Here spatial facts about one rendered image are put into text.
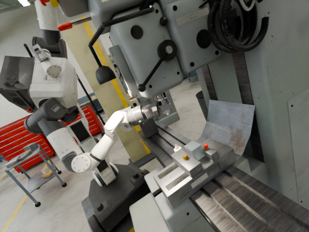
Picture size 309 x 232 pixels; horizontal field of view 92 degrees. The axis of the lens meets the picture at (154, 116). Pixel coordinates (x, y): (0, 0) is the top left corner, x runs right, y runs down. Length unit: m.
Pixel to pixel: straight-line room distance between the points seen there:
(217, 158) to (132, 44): 0.55
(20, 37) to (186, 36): 10.06
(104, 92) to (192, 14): 1.90
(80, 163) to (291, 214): 0.74
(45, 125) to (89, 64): 1.69
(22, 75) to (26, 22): 9.62
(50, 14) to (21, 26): 9.51
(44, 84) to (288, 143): 1.23
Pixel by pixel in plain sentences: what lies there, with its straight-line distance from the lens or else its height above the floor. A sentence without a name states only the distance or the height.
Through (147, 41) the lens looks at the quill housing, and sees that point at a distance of 0.61.
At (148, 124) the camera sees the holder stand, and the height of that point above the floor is 1.01.
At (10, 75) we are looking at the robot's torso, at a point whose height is 1.64.
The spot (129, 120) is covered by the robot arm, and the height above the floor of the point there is 1.24.
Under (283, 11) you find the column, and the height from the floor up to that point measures 1.42.
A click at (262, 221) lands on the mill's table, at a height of 0.90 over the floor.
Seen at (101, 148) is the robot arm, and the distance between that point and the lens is 0.76.
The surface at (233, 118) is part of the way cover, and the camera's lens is 0.94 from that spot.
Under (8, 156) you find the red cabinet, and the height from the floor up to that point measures 0.65.
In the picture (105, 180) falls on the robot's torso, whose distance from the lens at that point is 1.50.
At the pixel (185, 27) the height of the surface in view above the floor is 1.50.
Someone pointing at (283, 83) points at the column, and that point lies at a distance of 0.87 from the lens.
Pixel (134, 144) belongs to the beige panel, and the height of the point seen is 0.33.
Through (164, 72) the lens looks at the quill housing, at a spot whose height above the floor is 1.39.
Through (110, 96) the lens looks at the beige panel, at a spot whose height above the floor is 1.22.
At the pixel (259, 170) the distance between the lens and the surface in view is 1.05.
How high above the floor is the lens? 1.44
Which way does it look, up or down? 19 degrees down
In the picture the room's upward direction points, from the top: 24 degrees counter-clockwise
